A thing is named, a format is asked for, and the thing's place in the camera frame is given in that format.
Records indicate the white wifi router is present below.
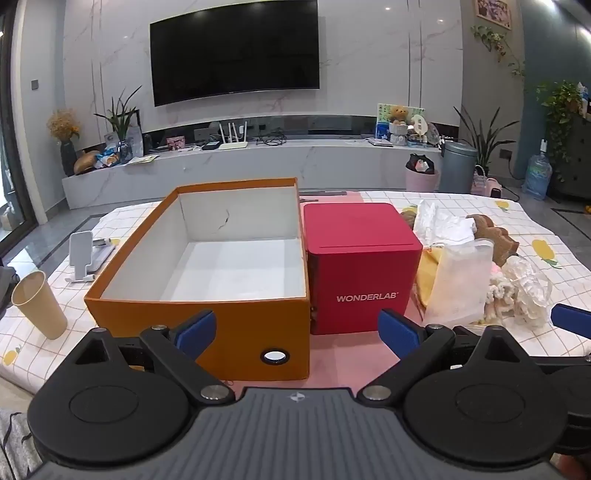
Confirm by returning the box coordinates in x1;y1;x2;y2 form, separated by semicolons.
219;121;249;150

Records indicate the pink small heater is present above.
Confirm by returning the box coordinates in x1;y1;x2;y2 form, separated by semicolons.
471;164;503;198

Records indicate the grey trash can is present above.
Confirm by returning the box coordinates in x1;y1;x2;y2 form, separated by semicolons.
439;141;478;194

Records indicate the white phone stand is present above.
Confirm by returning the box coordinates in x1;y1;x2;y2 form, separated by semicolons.
66;231;116;284

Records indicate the green potted plant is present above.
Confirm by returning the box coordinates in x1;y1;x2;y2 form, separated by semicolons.
94;86;141;164

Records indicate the red Wonderlab box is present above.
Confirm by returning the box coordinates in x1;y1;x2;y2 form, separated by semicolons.
303;203;423;335

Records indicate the yellow snack bag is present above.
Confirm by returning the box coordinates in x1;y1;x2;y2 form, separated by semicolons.
415;247;444;311

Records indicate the beige paper cup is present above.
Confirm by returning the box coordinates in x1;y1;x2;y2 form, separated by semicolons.
11;270;67;340

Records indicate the brown toast shaped sponge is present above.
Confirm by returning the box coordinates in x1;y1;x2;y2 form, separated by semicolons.
468;214;519;267

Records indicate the tall leafy floor plant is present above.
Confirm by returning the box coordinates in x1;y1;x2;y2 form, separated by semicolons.
454;107;520;174

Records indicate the blue water jug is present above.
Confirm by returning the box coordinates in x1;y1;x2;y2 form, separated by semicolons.
522;139;553;201

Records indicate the white plastic bag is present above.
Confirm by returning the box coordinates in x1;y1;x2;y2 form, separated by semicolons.
413;200;476;247

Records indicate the small teddy bear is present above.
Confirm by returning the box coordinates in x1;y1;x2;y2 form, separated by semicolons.
388;105;410;125

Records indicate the vase with yellow flowers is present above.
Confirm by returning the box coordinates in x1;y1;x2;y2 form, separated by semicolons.
47;109;80;177

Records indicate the black wall television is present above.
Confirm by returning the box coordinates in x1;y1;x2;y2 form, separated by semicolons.
149;1;321;107

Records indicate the framed wall picture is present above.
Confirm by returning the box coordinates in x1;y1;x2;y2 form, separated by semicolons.
475;0;512;30

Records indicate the pink waste bin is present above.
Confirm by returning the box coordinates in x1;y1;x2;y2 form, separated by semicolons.
405;168;440;193

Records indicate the plastic white bouquet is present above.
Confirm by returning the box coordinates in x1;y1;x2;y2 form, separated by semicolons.
483;256;552;328

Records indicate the orange cardboard box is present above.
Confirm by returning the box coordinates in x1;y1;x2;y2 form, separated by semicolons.
84;178;311;381

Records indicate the white marble tv console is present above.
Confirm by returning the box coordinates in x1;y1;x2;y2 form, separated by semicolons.
62;139;442;209

